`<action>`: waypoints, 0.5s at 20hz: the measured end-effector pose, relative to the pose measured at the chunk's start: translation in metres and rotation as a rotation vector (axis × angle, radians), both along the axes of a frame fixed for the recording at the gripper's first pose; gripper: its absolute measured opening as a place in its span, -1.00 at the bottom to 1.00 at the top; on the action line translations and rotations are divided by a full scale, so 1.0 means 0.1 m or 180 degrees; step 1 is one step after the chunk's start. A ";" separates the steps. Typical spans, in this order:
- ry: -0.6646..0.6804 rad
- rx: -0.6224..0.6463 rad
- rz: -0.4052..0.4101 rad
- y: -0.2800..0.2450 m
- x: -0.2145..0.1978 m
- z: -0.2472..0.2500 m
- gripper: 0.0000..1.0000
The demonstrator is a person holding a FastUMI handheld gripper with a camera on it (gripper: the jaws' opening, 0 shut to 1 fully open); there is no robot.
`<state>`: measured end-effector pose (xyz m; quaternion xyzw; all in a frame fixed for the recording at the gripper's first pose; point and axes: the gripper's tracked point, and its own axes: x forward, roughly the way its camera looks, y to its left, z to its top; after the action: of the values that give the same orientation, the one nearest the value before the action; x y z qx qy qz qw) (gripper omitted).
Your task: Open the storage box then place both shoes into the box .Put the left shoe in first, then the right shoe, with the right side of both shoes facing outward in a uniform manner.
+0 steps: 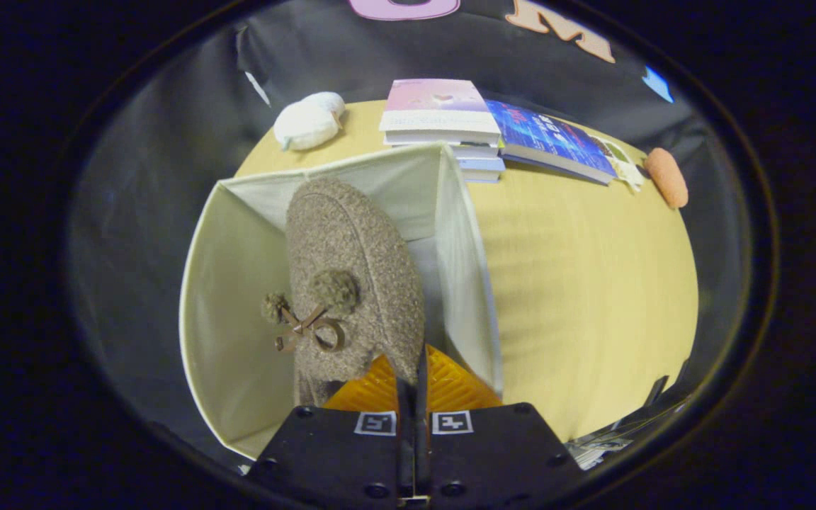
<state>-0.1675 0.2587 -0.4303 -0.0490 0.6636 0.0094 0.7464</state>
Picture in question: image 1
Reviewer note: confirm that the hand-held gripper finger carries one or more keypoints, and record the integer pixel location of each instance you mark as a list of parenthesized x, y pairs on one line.
[(422, 432), (405, 432)]

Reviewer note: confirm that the grey fuzzy slipper shoe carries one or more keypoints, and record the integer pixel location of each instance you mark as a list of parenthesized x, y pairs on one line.
[(351, 234)]

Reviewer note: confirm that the cream fabric storage box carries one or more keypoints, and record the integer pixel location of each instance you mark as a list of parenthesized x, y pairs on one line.
[(238, 297)]

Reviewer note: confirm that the pale blue book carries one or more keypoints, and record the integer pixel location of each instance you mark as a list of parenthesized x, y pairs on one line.
[(482, 170)]

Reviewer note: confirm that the thin white book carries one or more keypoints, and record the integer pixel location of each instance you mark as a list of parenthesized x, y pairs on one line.
[(479, 151)]

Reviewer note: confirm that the blue cover book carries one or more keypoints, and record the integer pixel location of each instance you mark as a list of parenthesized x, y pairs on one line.
[(550, 138)]

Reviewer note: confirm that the white plush toy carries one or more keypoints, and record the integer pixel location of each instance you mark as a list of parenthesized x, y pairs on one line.
[(305, 124)]

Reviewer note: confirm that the white compartment seasoning tray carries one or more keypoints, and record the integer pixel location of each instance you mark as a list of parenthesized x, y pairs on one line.
[(627, 170)]

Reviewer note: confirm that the pink cover book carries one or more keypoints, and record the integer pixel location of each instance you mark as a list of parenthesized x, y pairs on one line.
[(436, 99)]

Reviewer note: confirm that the orange oval sponge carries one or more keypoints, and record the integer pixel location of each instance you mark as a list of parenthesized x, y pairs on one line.
[(666, 177)]

